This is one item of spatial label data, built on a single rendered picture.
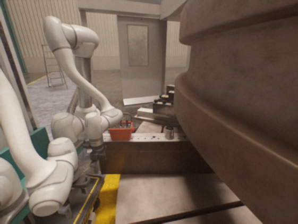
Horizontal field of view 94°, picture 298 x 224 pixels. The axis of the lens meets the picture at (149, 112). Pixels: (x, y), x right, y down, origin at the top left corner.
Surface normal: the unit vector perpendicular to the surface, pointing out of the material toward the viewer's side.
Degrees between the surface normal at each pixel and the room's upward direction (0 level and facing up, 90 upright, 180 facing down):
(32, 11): 90
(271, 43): 90
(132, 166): 90
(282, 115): 62
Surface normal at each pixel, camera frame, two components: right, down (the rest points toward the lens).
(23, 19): 0.36, 0.36
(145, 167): 0.01, 0.38
